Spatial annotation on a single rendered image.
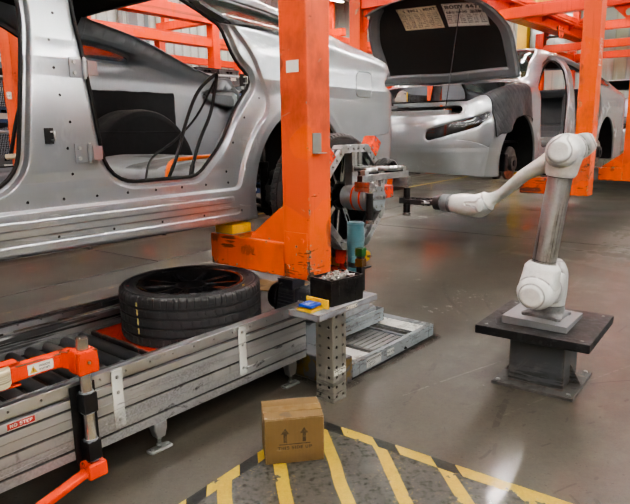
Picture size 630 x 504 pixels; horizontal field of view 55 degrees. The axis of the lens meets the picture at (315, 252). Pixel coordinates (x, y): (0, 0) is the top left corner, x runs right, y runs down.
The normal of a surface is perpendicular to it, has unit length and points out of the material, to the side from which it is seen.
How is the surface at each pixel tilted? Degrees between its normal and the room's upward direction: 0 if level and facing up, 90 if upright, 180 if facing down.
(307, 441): 90
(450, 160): 107
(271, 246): 90
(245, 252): 90
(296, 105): 90
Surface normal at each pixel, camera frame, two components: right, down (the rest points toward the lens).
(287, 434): 0.16, 0.19
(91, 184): 0.77, 0.15
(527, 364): -0.59, 0.17
